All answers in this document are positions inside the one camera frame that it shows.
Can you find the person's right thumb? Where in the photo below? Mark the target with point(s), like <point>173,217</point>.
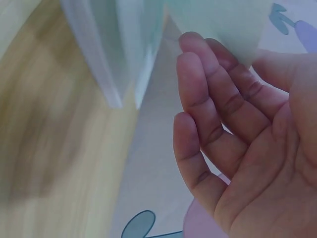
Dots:
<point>284,69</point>

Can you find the pale green paper sheet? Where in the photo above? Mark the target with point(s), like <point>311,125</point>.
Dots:
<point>223,22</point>

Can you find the person's right hand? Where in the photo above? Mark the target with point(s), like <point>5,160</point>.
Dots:
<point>272,161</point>

